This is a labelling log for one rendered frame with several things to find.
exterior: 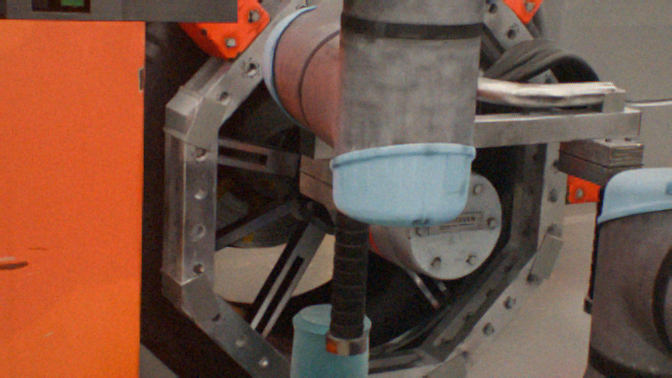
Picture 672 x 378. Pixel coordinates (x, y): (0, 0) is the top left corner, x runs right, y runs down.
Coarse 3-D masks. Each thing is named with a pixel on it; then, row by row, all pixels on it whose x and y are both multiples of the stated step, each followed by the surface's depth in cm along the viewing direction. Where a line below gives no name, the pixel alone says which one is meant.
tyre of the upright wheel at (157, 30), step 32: (256, 0) 160; (160, 32) 156; (160, 64) 156; (192, 64) 158; (160, 96) 157; (160, 128) 158; (160, 160) 159; (160, 192) 160; (160, 224) 161; (160, 256) 162; (160, 288) 163; (160, 320) 164; (160, 352) 166; (192, 352) 167; (224, 352) 169
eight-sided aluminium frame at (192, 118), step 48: (288, 0) 154; (192, 96) 152; (240, 96) 153; (192, 144) 151; (192, 192) 153; (528, 192) 181; (192, 240) 154; (528, 240) 180; (192, 288) 155; (480, 288) 181; (528, 288) 180; (240, 336) 163; (432, 336) 181; (480, 336) 178
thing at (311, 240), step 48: (480, 48) 177; (240, 144) 166; (288, 144) 173; (288, 192) 172; (288, 240) 175; (288, 288) 174; (384, 288) 194; (432, 288) 186; (288, 336) 183; (384, 336) 183
